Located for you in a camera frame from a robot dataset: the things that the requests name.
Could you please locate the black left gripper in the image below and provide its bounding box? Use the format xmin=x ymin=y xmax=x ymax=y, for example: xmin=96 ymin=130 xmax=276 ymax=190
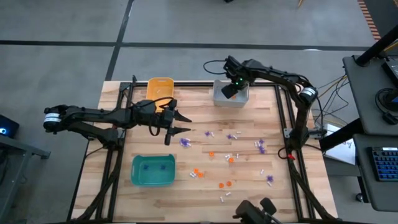
xmin=132 ymin=98 xmax=193 ymax=146

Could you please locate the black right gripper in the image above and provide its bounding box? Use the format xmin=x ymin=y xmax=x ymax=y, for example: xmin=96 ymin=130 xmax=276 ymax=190
xmin=221 ymin=55 xmax=250 ymax=100

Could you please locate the white plastic basket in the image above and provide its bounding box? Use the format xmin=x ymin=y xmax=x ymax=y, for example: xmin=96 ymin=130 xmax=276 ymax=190
xmin=212 ymin=78 xmax=250 ymax=109

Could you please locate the orange plastic basket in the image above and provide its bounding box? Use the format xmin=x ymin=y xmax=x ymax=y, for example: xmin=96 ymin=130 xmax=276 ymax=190
xmin=145 ymin=77 xmax=175 ymax=113

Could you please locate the teal plastic basket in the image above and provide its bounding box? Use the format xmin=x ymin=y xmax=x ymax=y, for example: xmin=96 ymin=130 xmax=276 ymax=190
xmin=130 ymin=153 xmax=177 ymax=187

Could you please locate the black unidentified device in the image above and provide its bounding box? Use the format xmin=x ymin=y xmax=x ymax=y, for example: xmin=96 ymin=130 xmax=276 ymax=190
xmin=232 ymin=197 xmax=282 ymax=224

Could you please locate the black desk foot beam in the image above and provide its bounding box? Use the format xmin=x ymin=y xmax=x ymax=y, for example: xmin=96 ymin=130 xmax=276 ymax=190
xmin=318 ymin=118 xmax=364 ymax=152

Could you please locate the dark grey desk with pole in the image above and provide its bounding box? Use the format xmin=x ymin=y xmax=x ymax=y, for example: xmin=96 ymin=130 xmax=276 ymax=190
xmin=342 ymin=54 xmax=398 ymax=136

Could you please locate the white paper sheet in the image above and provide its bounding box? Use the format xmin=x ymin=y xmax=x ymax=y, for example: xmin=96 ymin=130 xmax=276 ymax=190
xmin=323 ymin=138 xmax=357 ymax=166

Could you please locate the black stand pole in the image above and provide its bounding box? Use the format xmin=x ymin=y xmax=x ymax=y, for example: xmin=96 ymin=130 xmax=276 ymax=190
xmin=355 ymin=26 xmax=398 ymax=67

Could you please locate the black mat orange striped edge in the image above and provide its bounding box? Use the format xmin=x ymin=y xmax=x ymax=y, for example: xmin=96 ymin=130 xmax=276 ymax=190
xmin=356 ymin=0 xmax=398 ymax=43

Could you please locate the grey metal bench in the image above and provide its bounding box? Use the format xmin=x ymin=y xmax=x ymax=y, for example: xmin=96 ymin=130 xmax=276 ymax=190
xmin=0 ymin=134 xmax=52 ymax=224

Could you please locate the dark grey keyboard desk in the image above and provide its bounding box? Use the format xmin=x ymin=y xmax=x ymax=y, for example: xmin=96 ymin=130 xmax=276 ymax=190
xmin=353 ymin=133 xmax=398 ymax=213

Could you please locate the black backlit keyboard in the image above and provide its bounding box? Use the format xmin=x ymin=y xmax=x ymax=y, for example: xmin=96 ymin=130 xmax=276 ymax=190
xmin=370 ymin=146 xmax=398 ymax=182

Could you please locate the black box with blue light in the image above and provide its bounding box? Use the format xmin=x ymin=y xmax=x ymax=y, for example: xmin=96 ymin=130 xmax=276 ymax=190
xmin=0 ymin=114 xmax=20 ymax=140

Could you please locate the black left wrist camera cable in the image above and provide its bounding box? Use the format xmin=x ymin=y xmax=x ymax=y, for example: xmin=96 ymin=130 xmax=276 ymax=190
xmin=126 ymin=96 xmax=175 ymax=137

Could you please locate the black aluminium table frame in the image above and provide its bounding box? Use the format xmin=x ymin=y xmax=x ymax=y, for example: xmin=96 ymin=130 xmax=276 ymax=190
xmin=67 ymin=73 xmax=341 ymax=224

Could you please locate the yellow floor cable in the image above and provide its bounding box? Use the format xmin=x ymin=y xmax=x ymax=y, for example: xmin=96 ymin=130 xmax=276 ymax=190
xmin=317 ymin=74 xmax=349 ymax=105

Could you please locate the black floor cable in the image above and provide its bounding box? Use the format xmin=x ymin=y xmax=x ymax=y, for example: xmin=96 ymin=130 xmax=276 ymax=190
xmin=313 ymin=74 xmax=351 ymax=125

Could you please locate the black coiled cable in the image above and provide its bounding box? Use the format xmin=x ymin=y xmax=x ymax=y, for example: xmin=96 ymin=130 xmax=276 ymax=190
xmin=374 ymin=87 xmax=398 ymax=113

